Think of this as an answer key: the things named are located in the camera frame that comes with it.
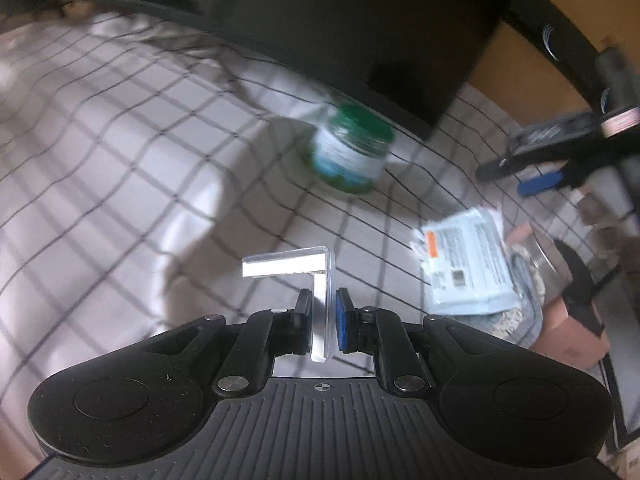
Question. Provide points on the clear jar with flower label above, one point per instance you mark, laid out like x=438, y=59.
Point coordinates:
x=545, y=260

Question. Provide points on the checkered white tablecloth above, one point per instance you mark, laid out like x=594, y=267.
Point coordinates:
x=125, y=185

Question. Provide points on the light blue wipes packet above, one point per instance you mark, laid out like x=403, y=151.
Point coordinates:
x=465, y=270

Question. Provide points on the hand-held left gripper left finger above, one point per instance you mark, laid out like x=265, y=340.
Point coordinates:
x=301, y=316

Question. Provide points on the brown cardboard box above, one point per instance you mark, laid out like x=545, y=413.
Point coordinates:
x=570, y=335

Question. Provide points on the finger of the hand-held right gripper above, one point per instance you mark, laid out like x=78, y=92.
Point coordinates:
x=542, y=184
x=505, y=166

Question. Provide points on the green lid jar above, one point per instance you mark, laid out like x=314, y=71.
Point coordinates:
x=350, y=152

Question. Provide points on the clear acrylic stand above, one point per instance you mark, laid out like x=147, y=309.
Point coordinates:
x=322, y=280

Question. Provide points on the large black box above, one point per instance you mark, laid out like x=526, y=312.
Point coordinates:
x=350, y=35

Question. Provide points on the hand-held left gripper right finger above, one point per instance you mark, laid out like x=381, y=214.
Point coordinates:
x=342, y=316

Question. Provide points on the black framed screen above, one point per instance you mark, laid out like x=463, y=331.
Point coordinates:
x=617, y=400

